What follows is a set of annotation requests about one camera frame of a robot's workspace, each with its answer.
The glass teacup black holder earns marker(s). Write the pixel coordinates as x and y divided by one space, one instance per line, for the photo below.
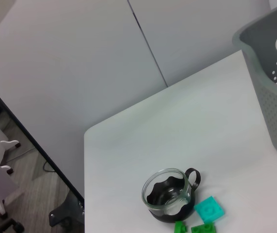
167 213

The grey-green plastic storage bin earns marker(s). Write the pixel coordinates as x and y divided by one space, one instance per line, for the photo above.
274 116

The teal square plate brick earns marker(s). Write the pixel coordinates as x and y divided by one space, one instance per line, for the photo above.
209 208

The green notched brick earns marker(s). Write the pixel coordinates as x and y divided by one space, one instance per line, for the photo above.
179 227

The green flat brick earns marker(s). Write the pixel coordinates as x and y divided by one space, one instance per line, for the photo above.
202 228

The black chair base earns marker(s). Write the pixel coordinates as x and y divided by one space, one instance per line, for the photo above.
12 224

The black partition frame rail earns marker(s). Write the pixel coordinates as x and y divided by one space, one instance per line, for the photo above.
43 155

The black table leg bracket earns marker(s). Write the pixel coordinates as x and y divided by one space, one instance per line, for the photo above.
65 211

